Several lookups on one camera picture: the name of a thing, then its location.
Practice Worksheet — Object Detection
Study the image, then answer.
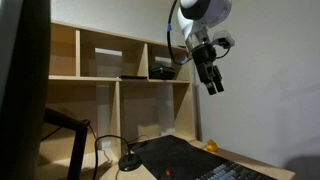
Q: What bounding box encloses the flat black tablet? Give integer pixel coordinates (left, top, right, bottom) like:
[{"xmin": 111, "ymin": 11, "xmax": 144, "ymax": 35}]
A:
[{"xmin": 119, "ymin": 75, "xmax": 149, "ymax": 80}]

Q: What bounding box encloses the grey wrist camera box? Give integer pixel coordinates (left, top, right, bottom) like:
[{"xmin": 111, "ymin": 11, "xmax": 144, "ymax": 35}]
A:
[{"xmin": 209, "ymin": 29, "xmax": 236, "ymax": 50}]

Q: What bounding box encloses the black monitor stand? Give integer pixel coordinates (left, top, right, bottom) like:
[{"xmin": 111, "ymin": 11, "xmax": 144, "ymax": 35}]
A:
[{"xmin": 43, "ymin": 107, "xmax": 92, "ymax": 180}]

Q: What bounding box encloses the dark grey keyboard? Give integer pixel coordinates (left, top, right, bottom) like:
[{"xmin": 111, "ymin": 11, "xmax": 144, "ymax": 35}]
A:
[{"xmin": 194, "ymin": 160, "xmax": 278, "ymax": 180}]

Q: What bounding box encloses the black case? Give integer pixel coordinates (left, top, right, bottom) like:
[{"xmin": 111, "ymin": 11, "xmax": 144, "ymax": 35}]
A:
[{"xmin": 148, "ymin": 63, "xmax": 177, "ymax": 81}]

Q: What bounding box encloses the black desk mat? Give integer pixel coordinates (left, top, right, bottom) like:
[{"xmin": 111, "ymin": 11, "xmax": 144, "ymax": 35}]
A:
[{"xmin": 130, "ymin": 134, "xmax": 278, "ymax": 180}]

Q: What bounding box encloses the wooden shelf unit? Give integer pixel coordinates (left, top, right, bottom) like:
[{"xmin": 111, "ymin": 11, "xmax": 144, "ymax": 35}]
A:
[{"xmin": 36, "ymin": 19, "xmax": 202, "ymax": 180}]

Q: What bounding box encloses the thin black desk cable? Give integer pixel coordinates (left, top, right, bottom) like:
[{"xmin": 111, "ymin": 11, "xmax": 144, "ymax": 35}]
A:
[{"xmin": 91, "ymin": 133, "xmax": 135, "ymax": 180}]

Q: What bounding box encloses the black round base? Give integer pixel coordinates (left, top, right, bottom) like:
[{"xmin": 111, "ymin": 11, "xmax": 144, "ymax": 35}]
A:
[{"xmin": 118, "ymin": 153, "xmax": 143, "ymax": 172}]

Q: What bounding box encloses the black monitor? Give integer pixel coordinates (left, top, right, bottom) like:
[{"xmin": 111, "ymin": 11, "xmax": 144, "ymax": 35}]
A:
[{"xmin": 0, "ymin": 0, "xmax": 52, "ymax": 180}]

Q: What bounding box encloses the yellow rubber duck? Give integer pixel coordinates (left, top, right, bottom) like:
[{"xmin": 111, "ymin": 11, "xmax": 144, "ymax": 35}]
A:
[{"xmin": 206, "ymin": 139, "xmax": 219, "ymax": 153}]

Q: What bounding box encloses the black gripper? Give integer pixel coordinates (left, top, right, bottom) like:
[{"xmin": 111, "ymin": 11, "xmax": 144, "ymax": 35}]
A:
[{"xmin": 191, "ymin": 43, "xmax": 225, "ymax": 96}]

